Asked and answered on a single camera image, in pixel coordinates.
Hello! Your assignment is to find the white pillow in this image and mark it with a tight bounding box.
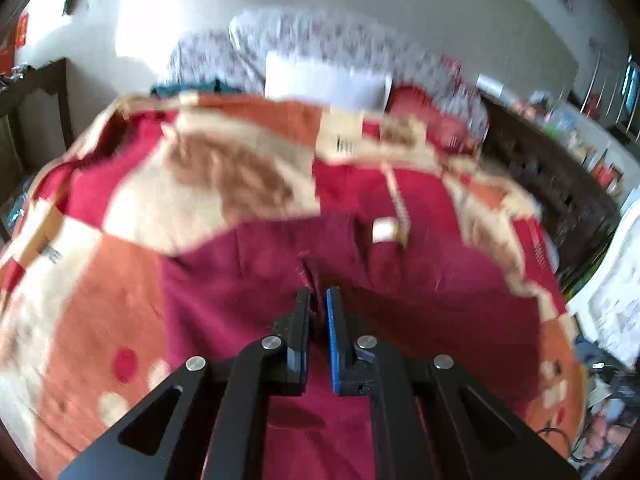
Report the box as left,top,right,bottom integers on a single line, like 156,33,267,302
264,50,393,111

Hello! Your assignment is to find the white box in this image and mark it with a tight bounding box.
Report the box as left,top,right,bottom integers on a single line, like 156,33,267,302
475,74,504,97

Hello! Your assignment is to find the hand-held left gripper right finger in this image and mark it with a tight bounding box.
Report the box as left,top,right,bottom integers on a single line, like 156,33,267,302
326,286,581,480

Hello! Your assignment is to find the floral quilt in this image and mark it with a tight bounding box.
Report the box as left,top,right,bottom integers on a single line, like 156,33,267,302
167,7,491,141

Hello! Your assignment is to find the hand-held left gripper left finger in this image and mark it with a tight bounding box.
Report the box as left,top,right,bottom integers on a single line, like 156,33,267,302
59,287,313,480

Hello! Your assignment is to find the red frilled pillow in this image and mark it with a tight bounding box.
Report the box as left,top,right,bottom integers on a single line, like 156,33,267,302
387,85,476,151

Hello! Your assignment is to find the pile of assorted small items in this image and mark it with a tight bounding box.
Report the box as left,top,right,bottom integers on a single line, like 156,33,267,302
520,90,628,196

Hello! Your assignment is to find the white plastic chair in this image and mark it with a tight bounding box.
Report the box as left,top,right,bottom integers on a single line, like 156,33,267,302
567,205,640,366

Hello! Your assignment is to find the maroon sweater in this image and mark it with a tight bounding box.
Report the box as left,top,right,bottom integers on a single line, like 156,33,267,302
160,212,546,480

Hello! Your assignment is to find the red orange printed blanket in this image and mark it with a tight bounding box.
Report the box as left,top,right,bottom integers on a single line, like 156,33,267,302
0,91,588,480

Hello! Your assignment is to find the black cable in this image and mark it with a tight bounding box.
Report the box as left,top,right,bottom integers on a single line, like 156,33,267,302
537,424,583,462

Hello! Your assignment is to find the teal cloth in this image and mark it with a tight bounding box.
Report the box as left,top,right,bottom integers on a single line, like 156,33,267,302
151,80,236,97

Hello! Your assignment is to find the dark wooden side table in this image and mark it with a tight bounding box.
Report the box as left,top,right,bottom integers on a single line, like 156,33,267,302
0,57,76,241

